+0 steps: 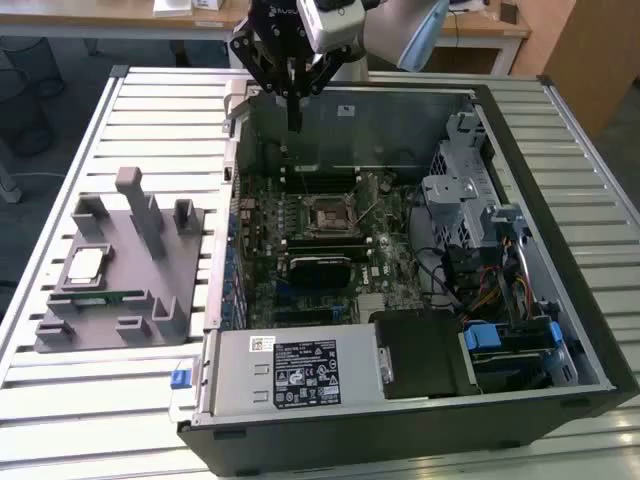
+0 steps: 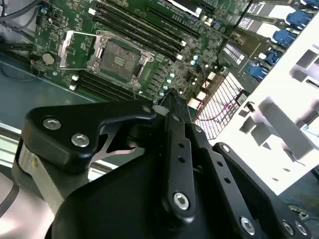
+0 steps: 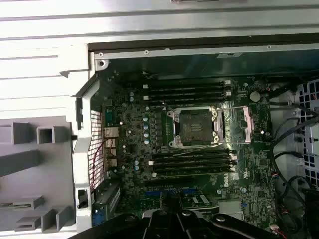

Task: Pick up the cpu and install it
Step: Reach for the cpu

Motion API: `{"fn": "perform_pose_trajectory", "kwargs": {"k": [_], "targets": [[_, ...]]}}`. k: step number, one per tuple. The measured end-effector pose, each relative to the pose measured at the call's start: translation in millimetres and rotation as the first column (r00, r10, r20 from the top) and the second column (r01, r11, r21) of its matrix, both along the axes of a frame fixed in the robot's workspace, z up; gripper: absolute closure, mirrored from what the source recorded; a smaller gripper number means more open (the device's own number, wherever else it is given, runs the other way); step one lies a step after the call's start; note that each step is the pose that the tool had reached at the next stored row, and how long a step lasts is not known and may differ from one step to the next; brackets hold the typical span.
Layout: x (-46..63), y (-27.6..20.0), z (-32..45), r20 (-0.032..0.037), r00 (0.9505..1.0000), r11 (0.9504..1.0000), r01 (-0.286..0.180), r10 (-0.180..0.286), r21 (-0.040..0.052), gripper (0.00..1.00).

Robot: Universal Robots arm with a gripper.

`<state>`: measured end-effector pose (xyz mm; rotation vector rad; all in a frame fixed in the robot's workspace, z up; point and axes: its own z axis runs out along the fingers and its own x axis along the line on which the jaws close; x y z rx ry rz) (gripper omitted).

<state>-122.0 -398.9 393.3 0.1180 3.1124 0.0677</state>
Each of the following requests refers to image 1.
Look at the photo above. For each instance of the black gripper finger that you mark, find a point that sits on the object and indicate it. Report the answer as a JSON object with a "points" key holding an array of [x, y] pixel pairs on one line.
{"points": [[257, 65], [325, 72]]}

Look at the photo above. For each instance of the silver CPU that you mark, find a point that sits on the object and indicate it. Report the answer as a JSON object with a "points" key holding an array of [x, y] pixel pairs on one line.
{"points": [[86, 265]]}

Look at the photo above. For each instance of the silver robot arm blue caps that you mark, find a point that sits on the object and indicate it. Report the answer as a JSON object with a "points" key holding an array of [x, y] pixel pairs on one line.
{"points": [[425, 35]]}

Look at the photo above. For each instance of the CPU socket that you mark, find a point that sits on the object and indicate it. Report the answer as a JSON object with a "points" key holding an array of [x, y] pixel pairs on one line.
{"points": [[330, 217]]}

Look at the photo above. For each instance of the white box with label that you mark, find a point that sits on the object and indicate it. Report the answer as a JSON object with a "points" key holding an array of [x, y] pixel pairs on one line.
{"points": [[206, 4]]}

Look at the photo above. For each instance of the plain white box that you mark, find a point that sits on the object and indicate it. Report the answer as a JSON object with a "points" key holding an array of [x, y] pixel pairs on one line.
{"points": [[172, 7]]}

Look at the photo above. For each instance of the silver drive cage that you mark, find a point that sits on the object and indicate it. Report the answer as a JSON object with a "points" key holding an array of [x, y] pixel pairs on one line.
{"points": [[445, 197]]}

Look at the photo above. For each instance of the green motherboard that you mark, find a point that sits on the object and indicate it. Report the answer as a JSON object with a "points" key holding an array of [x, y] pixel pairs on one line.
{"points": [[395, 250]]}

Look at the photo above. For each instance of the small brown box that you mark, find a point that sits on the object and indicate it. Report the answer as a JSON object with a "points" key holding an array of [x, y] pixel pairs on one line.
{"points": [[509, 14]]}

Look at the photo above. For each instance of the black graphics card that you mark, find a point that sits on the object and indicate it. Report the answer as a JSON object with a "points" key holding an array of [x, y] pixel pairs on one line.
{"points": [[320, 274]]}

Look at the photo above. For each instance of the silver finned heatsink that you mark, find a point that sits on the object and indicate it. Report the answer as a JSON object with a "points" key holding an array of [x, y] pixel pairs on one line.
{"points": [[372, 302]]}

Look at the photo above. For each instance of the black expansion slot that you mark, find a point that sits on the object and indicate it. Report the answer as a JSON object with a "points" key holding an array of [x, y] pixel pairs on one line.
{"points": [[300, 316]]}

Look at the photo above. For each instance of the grey parts rack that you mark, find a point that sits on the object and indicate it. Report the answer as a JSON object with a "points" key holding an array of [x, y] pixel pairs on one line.
{"points": [[130, 280]]}

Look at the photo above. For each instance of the green RAM stick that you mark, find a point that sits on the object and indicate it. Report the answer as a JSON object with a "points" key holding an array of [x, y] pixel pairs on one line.
{"points": [[120, 296]]}

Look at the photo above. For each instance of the wooden cabinet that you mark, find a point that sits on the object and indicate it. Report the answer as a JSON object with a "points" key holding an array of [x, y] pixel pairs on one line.
{"points": [[595, 60]]}

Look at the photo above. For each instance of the grey desk leg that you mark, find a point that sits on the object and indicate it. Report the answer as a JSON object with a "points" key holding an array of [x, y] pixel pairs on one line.
{"points": [[11, 185]]}

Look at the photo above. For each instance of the silver power supply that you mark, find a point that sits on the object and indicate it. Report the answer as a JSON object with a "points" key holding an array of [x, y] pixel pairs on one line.
{"points": [[350, 380]]}

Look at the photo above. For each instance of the blue disk carrier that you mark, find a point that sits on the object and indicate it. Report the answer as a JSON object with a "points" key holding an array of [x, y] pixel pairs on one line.
{"points": [[482, 340]]}

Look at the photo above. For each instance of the blue case latch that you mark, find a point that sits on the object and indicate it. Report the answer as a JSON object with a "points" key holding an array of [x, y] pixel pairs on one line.
{"points": [[181, 378]]}

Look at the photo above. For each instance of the black PC case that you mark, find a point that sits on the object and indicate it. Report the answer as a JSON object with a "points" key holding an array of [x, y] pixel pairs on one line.
{"points": [[350, 450]]}

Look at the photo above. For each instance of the grey box wrist camera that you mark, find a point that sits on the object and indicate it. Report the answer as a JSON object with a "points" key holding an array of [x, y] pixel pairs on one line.
{"points": [[335, 27]]}

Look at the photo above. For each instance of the wooden desk white frame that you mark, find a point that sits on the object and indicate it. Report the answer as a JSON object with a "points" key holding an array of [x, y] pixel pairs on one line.
{"points": [[490, 25], [100, 22]]}

